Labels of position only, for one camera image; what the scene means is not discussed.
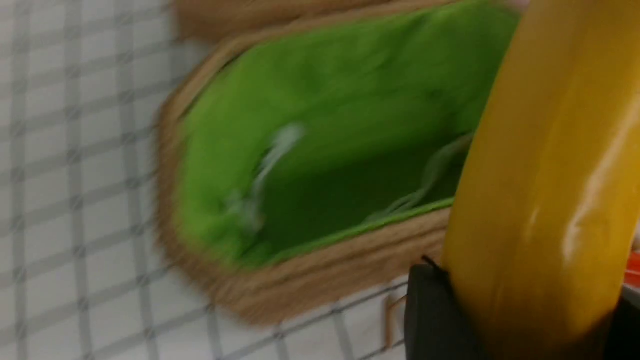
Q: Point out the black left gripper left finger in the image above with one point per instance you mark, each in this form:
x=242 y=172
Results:
x=435 y=326

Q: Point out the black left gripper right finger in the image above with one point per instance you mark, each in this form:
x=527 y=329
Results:
x=623 y=341

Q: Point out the yellow plastic banana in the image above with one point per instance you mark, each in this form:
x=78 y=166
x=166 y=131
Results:
x=544 y=215

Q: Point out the woven wicker basket green lining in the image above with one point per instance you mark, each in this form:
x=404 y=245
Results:
x=305 y=162

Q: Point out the white grid tablecloth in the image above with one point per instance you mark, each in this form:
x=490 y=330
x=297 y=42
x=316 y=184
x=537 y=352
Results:
x=81 y=84

